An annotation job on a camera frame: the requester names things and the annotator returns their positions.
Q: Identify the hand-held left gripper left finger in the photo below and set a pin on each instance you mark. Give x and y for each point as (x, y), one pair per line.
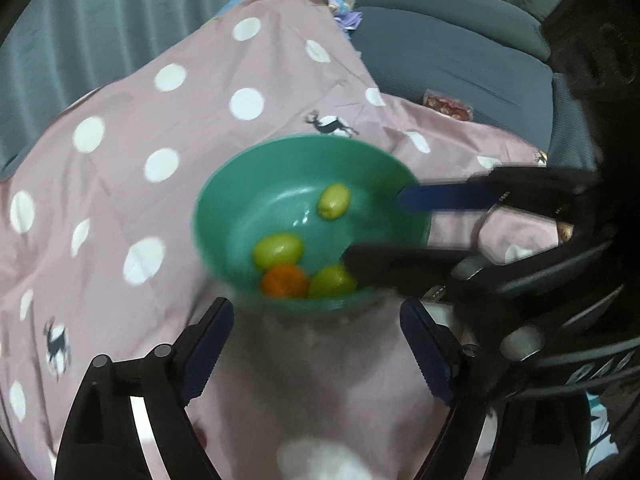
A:
(205, 352)

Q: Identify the pastel colourful cloth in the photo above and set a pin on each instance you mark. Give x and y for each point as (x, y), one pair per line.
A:
(345, 12)

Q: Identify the red snack packet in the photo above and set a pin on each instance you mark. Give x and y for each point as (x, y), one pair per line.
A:
(447, 106)

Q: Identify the orange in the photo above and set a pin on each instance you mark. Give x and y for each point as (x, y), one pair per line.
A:
(284, 281)

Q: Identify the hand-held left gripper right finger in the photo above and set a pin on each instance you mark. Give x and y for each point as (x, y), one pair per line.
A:
(425, 355)

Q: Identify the grey sofa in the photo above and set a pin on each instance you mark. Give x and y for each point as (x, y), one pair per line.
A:
(450, 50)

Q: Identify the green plastic bowl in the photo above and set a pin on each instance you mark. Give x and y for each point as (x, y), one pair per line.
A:
(280, 170)

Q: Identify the oval green fruit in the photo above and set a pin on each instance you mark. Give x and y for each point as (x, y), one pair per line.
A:
(334, 200)
(332, 281)
(277, 251)

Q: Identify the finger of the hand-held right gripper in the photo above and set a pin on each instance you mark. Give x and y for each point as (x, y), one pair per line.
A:
(400, 262)
(445, 197)

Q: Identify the pink polka dot blanket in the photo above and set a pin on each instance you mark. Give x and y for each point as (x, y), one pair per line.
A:
(150, 110)

